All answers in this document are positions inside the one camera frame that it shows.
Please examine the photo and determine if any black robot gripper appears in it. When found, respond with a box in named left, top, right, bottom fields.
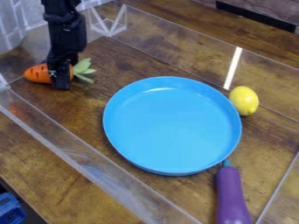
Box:
left=41, top=0, right=87, bottom=90

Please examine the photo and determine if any orange toy carrot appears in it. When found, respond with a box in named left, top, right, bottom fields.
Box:
left=23, top=59, right=96, bottom=84

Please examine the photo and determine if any white patterned curtain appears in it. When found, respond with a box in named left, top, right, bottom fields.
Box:
left=0, top=0, right=115, bottom=55

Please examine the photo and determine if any blue round plate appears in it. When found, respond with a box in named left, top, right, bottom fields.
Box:
left=103, top=76, right=241, bottom=176

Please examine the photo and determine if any yellow toy lemon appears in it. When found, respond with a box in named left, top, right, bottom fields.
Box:
left=228, top=86, right=259, bottom=116

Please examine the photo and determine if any blue box at corner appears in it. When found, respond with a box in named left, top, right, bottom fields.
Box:
left=0, top=192, right=27, bottom=224

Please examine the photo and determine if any dark board in background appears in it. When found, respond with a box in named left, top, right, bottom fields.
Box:
left=216, top=0, right=296, bottom=33

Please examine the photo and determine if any purple toy eggplant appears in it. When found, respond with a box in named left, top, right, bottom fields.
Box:
left=216, top=159, right=252, bottom=224

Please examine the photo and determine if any clear acrylic enclosure wall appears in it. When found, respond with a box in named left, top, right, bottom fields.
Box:
left=0, top=0, right=299, bottom=224

